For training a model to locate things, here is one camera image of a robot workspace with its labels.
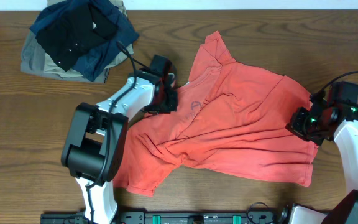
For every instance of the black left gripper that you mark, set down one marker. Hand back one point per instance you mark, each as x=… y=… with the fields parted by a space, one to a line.
x=172 y=106

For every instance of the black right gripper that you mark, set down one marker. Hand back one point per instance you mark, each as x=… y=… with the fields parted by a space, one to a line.
x=294 y=126

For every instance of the red orange t-shirt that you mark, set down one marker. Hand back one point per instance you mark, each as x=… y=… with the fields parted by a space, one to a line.
x=231 y=118

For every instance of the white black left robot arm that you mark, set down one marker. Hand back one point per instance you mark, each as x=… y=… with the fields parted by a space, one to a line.
x=94 y=146

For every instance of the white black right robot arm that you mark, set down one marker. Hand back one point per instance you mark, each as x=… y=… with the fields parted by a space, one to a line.
x=339 y=124

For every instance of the navy blue folded garment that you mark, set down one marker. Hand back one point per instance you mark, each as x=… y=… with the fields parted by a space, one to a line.
x=94 y=62

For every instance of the black folded shirt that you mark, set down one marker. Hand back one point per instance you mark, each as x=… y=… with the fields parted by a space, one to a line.
x=74 y=34

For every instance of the grey khaki folded garment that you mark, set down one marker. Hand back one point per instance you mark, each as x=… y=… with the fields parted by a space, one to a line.
x=35 y=61

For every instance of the black mounting rail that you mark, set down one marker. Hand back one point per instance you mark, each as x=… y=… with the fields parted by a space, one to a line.
x=250 y=217

